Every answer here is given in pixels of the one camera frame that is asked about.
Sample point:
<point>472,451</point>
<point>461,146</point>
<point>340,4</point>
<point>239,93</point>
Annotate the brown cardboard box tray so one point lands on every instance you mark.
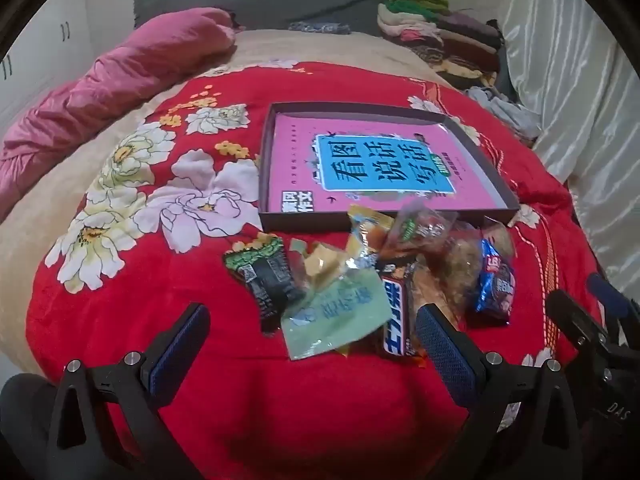
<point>267,170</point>

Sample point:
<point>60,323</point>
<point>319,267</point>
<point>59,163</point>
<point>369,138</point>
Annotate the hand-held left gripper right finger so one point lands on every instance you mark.
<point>445,355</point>

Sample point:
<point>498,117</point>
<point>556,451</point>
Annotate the small clear pastry packet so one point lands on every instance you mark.
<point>497,235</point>

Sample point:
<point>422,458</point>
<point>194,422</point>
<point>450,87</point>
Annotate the orange snack packet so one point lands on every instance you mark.
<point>367,230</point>

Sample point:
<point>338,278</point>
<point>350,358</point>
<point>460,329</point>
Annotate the white wardrobe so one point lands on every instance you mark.
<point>45,50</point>

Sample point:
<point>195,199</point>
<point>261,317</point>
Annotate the light green pastry packet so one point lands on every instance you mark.
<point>335,315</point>

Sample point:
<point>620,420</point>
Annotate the clear nut brittle packet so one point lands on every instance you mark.
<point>452,270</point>

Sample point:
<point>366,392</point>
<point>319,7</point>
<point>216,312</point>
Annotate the black and green snack packet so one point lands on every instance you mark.
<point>265,275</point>

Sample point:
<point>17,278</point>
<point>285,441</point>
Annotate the red floral blanket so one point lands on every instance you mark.
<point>250,410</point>

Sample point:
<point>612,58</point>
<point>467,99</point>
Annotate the blue cookie packet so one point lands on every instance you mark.
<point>495,290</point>

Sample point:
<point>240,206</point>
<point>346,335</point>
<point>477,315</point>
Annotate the pile of folded clothes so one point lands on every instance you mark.
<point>450,40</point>

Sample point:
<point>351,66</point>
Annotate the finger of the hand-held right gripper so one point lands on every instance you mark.
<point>607,292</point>
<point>575,320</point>

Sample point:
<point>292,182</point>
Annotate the beige bed sheet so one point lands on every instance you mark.
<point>300,47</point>

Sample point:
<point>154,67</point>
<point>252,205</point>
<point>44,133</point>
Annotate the pink quilt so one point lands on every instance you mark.
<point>100,95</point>

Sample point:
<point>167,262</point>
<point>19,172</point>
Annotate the grey crumpled garments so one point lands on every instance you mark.
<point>505,110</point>

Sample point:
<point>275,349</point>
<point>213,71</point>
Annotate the grey headboard cushion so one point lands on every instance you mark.
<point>260,0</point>

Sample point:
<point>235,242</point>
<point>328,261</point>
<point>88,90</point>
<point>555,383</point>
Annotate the pink book with blue label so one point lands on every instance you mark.
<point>300,160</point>

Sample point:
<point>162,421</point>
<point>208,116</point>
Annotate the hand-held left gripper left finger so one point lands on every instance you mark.
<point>185,350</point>

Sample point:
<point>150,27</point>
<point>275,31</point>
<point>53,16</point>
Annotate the brown chocolate bar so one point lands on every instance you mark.
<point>395,310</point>

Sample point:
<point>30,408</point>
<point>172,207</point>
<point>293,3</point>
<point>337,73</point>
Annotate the white satin curtain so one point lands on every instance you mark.
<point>575,85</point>

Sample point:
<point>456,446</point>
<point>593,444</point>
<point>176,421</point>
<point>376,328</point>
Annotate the blue patterned cloth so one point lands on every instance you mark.
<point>320,27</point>

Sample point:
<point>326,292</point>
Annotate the clear packet with green label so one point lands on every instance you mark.
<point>420,227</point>

